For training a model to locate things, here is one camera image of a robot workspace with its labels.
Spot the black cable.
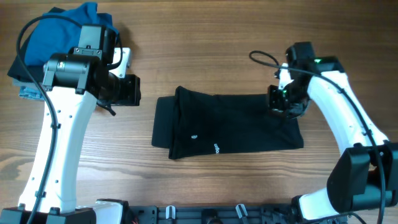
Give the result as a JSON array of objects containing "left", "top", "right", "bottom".
[
  {"left": 16, "top": 14, "right": 124, "bottom": 224},
  {"left": 248, "top": 50, "right": 387, "bottom": 224}
]

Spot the grey folded garment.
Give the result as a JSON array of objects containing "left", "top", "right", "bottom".
[{"left": 12, "top": 78, "right": 38, "bottom": 90}]

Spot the black t-shirt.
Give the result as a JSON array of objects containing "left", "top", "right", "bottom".
[{"left": 151, "top": 86, "right": 304, "bottom": 160}]

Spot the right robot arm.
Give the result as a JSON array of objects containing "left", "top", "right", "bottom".
[{"left": 268, "top": 42, "right": 397, "bottom": 223}]

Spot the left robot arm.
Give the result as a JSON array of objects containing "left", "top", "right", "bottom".
[{"left": 1, "top": 47, "right": 141, "bottom": 223}]

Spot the blue folded shirt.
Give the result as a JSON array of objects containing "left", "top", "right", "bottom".
[{"left": 24, "top": 2, "right": 119, "bottom": 66}]

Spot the left black cable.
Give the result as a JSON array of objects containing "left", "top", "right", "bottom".
[{"left": 16, "top": 14, "right": 124, "bottom": 224}]

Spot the black folded garment in stack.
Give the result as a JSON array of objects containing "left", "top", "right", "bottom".
[{"left": 7, "top": 6, "right": 66, "bottom": 83}]

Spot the light blue denim garment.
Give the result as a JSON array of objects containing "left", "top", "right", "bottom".
[{"left": 19, "top": 86, "right": 44, "bottom": 101}]

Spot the right black cable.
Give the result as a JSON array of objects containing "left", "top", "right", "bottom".
[{"left": 248, "top": 50, "right": 387, "bottom": 224}]

